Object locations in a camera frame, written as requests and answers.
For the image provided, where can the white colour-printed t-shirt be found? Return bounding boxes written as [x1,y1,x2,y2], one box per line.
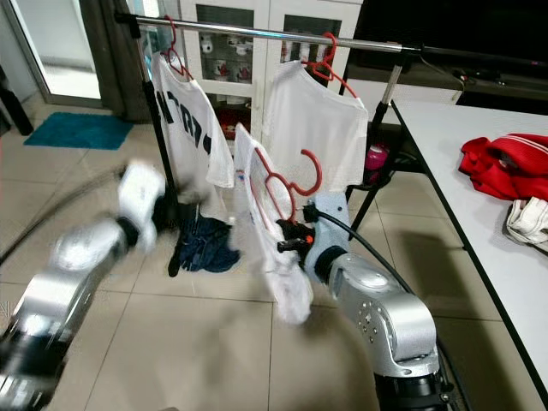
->
[233,124,316,325]

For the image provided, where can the red plastic clothes hanger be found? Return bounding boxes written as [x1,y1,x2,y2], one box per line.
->
[248,147,325,225]
[164,15,194,80]
[300,33,362,99]

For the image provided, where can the red t-shirt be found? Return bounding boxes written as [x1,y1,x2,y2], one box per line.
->
[458,133,548,202]

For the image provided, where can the dark blue jeans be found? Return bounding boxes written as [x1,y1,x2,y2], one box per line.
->
[170,214,241,275]

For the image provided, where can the white t-shirt black lettering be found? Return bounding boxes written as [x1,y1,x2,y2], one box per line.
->
[150,53,236,206]

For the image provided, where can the plain white t-shirt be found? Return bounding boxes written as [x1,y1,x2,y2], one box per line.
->
[261,60,369,194]

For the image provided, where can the pink water bottle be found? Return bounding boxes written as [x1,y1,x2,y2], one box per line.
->
[364,141,390,176]

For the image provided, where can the teal floor rug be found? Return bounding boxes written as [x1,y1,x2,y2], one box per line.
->
[24,111,134,151]

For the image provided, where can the grey curtain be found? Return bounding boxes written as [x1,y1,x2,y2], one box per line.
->
[90,0,157,121]

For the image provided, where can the white table black legs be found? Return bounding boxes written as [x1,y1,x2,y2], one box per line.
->
[390,98,548,382]

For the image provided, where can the metal clothes rack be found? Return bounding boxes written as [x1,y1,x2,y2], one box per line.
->
[114,10,425,279]

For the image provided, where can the black desk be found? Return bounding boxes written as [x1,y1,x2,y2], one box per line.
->
[0,73,35,138]

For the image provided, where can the white glass-door cabinet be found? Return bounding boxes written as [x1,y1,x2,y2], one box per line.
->
[154,0,362,142]

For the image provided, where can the glass sliding door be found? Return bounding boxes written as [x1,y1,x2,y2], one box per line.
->
[7,0,104,104]

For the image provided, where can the white striped garment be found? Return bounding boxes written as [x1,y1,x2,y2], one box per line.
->
[505,197,548,255]

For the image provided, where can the black television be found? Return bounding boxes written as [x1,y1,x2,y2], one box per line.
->
[347,0,548,63]

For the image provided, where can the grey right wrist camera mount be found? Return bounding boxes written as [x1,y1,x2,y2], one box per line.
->
[302,193,349,282]

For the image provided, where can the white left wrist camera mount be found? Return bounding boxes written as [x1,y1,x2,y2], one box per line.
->
[118,160,168,251]

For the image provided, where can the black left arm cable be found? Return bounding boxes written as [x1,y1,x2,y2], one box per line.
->
[0,170,125,262]

